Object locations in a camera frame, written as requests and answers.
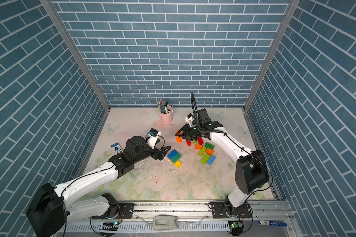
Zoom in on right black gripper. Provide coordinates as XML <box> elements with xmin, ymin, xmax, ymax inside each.
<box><xmin>176</xmin><ymin>124</ymin><xmax>204</xmax><ymax>142</ymax></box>

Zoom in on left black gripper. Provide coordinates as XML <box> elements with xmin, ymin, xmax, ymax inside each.
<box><xmin>133</xmin><ymin>138</ymin><xmax>172</xmax><ymax>163</ymax></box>

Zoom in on orange lego brick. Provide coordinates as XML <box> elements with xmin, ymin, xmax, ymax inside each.
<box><xmin>195</xmin><ymin>144</ymin><xmax>203</xmax><ymax>150</ymax></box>
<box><xmin>176</xmin><ymin>132</ymin><xmax>183</xmax><ymax>143</ymax></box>
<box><xmin>205</xmin><ymin>148</ymin><xmax>214</xmax><ymax>156</ymax></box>

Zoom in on dark green lego brick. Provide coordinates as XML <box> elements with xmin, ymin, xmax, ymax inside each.
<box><xmin>171</xmin><ymin>153</ymin><xmax>182</xmax><ymax>163</ymax></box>

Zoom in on yellow lego brick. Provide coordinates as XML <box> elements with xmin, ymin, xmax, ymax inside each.
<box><xmin>174</xmin><ymin>160</ymin><xmax>182</xmax><ymax>168</ymax></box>

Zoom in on blue lego brick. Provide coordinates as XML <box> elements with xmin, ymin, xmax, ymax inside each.
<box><xmin>206</xmin><ymin>155</ymin><xmax>216</xmax><ymax>166</ymax></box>
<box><xmin>167</xmin><ymin>150</ymin><xmax>178</xmax><ymax>160</ymax></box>

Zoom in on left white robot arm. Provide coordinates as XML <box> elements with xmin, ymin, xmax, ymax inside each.
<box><xmin>26</xmin><ymin>135</ymin><xmax>171</xmax><ymax>237</ymax></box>

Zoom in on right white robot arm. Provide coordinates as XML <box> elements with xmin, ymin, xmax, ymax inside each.
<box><xmin>176</xmin><ymin>107</ymin><xmax>270</xmax><ymax>217</ymax></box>

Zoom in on red lego brick top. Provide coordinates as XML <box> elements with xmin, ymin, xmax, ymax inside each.
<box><xmin>197</xmin><ymin>137</ymin><xmax>204</xmax><ymax>145</ymax></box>

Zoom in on green lego brick right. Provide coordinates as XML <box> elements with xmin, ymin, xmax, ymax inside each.
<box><xmin>204</xmin><ymin>142</ymin><xmax>215</xmax><ymax>150</ymax></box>

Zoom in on lime lego brick middle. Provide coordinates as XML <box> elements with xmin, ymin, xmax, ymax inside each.
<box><xmin>199</xmin><ymin>146</ymin><xmax>207</xmax><ymax>157</ymax></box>

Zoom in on lime lego brick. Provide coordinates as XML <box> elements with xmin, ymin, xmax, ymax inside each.
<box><xmin>199</xmin><ymin>146</ymin><xmax>207</xmax><ymax>157</ymax></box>
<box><xmin>201</xmin><ymin>153</ymin><xmax>211</xmax><ymax>165</ymax></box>

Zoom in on lime lego brick lower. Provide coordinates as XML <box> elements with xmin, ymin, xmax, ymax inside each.
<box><xmin>201</xmin><ymin>153</ymin><xmax>211</xmax><ymax>165</ymax></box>

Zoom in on white blue small box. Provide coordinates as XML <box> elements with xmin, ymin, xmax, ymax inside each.
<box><xmin>111</xmin><ymin>143</ymin><xmax>123</xmax><ymax>155</ymax></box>

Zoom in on pink pen cup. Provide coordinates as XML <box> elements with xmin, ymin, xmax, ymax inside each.
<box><xmin>159</xmin><ymin>105</ymin><xmax>174</xmax><ymax>124</ymax></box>

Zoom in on pens in cup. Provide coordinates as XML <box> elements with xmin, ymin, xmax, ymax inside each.
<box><xmin>156</xmin><ymin>99</ymin><xmax>170</xmax><ymax>114</ymax></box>

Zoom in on white handheld device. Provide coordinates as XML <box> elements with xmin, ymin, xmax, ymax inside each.
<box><xmin>152</xmin><ymin>215</ymin><xmax>179</xmax><ymax>231</ymax></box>

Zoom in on blue white marker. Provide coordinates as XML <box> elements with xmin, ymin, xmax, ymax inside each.
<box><xmin>259</xmin><ymin>220</ymin><xmax>287</xmax><ymax>227</ymax></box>

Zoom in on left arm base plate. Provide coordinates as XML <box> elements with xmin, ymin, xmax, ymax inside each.
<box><xmin>93</xmin><ymin>203</ymin><xmax>135</xmax><ymax>220</ymax></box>

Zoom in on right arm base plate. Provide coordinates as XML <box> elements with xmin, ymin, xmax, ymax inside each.
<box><xmin>208</xmin><ymin>202</ymin><xmax>253</xmax><ymax>219</ymax></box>

